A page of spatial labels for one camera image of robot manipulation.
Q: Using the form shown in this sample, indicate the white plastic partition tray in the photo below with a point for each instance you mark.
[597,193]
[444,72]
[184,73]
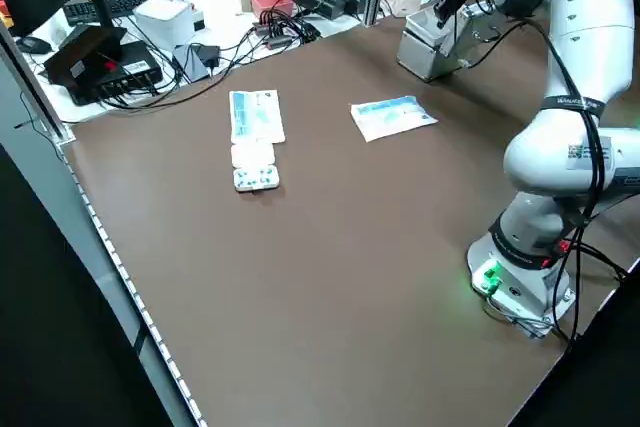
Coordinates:
[422,24]

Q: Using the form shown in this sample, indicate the aluminium first-aid case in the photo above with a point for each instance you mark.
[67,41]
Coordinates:
[430,59]

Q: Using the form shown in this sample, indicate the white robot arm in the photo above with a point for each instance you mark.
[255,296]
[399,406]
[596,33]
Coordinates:
[550,157]

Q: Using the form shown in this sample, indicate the red open box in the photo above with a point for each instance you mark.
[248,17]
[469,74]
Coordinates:
[272,6]

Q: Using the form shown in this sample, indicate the open white plastic pill box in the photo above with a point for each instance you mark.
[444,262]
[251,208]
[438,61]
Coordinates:
[254,169]

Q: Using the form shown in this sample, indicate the large flat blue white packet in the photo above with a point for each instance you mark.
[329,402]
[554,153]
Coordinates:
[392,117]

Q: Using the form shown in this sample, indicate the grey usb hub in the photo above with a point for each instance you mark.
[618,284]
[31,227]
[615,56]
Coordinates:
[272,36]

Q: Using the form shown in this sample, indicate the long white teal pouch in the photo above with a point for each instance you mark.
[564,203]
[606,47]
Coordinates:
[257,114]

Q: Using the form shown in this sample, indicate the black power adapter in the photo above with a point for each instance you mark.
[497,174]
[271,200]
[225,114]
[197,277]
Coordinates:
[209,56]

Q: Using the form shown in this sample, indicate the white cube printer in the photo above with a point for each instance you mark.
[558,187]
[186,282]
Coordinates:
[165,19]

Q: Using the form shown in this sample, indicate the black keyboard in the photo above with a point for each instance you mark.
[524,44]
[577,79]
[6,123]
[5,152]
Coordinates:
[130,3]

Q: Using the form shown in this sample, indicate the dark brown box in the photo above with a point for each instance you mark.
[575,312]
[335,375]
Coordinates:
[80,57]

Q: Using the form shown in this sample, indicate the black computer mouse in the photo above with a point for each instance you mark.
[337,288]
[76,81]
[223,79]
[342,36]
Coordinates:
[34,45]

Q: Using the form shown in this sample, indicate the black network switch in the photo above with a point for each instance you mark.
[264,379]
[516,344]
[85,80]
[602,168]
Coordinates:
[125,72]

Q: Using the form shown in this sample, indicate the aluminium table edge rail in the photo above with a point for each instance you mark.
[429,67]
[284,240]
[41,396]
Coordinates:
[100,227]

